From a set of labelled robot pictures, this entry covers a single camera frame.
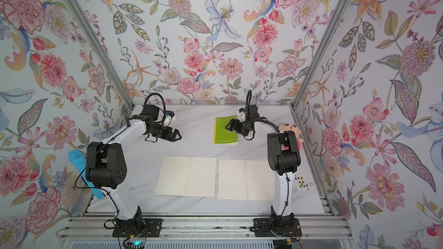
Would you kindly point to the purple cover lined notebook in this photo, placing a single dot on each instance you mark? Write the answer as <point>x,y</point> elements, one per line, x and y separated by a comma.
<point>187,177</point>

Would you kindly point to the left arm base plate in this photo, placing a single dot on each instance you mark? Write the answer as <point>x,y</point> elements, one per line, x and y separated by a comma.
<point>144,228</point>

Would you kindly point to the aluminium front rail frame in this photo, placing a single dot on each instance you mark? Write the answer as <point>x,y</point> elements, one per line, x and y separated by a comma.
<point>94,231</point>

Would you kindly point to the yellow cover lined notebook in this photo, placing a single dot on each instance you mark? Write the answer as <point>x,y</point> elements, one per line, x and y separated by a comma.
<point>246,180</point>

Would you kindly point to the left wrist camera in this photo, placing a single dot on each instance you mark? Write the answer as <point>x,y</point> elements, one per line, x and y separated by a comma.
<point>169,117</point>

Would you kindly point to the green nusign notebook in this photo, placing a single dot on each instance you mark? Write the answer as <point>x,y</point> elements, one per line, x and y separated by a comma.
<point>222,136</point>

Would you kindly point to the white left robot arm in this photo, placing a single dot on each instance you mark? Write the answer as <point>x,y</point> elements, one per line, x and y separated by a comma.
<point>106,166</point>

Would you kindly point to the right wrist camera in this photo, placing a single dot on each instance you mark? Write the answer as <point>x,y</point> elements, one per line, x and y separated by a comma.
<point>242,114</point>

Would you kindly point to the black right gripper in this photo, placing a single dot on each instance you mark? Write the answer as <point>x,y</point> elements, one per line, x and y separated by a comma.
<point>233,121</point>

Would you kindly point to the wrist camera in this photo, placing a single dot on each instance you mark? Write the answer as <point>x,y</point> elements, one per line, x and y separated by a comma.
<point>242,114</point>
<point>169,117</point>

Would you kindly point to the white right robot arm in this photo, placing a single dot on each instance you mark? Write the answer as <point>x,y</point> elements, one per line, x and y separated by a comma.
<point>284,159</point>

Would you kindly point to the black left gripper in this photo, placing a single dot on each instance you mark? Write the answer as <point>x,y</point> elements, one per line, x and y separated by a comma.
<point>168,135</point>

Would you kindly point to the small dotted card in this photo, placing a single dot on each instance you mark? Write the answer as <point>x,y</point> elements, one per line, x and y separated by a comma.
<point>302,183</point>

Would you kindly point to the blue toy microphone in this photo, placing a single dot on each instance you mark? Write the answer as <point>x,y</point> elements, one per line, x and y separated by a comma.
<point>77,158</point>

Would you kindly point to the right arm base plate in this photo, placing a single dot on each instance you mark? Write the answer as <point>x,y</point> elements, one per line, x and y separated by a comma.
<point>267,227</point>

